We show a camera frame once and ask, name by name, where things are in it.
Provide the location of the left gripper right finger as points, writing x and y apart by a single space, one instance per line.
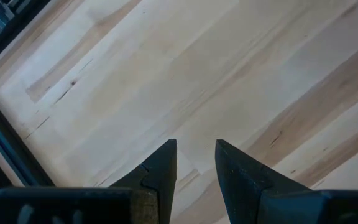
275 205

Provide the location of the black aluminium table frame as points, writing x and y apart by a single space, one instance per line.
23 158

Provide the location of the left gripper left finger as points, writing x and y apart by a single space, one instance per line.
104 205

